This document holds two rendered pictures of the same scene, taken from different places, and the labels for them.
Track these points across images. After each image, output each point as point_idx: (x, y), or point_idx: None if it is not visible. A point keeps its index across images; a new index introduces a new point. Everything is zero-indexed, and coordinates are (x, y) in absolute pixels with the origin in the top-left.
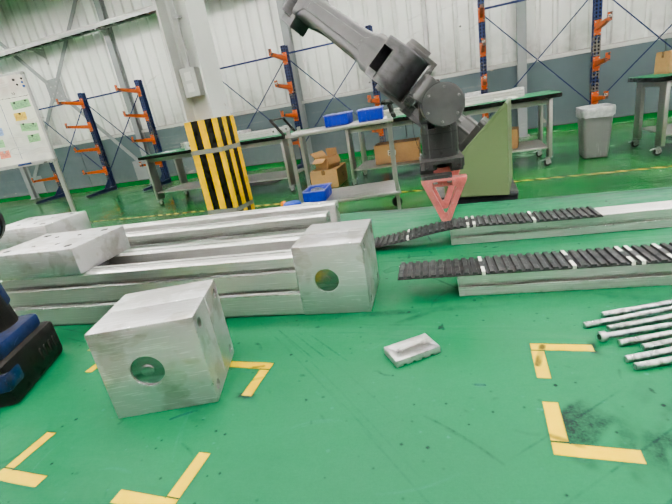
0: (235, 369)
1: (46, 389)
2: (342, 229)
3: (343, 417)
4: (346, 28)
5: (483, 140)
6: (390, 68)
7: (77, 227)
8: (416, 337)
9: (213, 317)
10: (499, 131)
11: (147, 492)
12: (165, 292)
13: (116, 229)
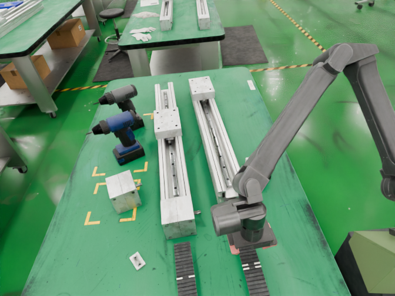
0: (132, 210)
1: (126, 167)
2: (180, 211)
3: (109, 249)
4: (271, 128)
5: (378, 252)
6: (235, 180)
7: (207, 97)
8: (142, 261)
9: (127, 198)
10: (387, 263)
11: (89, 217)
12: (127, 180)
13: (177, 129)
